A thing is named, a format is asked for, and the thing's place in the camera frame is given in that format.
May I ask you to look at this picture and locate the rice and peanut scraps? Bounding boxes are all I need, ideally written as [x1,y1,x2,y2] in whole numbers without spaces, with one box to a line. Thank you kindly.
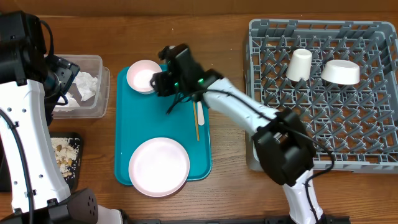
[51,138,80,179]

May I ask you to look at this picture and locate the black waste tray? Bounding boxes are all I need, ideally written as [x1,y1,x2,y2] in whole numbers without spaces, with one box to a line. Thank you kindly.
[1,132,84,192]

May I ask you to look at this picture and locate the teal plastic tray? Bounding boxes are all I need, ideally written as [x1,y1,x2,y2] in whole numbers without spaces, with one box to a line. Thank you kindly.
[114,67,212,185]

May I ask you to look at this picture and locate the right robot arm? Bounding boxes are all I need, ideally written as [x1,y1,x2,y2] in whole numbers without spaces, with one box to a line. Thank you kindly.
[150,44,325,223]

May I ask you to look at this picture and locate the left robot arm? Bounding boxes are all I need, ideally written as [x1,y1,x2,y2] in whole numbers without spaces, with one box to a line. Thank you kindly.
[1,11,130,224]

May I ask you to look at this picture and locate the grey dishwasher rack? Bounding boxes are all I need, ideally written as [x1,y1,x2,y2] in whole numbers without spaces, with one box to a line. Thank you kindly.
[243,19,397,174]

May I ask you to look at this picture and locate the white plastic cup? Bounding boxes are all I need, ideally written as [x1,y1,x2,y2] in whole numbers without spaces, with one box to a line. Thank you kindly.
[286,49,312,82]

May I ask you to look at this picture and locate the white plastic fork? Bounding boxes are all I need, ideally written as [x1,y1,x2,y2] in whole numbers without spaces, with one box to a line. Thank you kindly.
[197,101,205,126]

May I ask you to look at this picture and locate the white bowl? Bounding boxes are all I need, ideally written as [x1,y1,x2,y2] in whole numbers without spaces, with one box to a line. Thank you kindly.
[321,60,360,85]

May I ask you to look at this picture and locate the pink bowl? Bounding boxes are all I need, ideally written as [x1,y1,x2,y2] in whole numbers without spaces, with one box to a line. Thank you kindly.
[126,60,162,94]

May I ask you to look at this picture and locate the wooden chopstick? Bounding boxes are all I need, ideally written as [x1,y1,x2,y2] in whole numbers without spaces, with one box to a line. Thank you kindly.
[192,101,200,141]

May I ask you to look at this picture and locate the clear plastic bin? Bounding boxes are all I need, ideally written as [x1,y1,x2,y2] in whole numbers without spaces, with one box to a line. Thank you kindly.
[53,54,110,119]

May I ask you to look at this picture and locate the pink plate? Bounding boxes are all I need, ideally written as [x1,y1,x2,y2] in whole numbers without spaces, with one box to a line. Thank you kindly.
[128,138,190,197]

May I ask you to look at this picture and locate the white napkin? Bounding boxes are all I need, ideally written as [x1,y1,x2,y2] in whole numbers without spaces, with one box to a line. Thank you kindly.
[54,72,98,112]

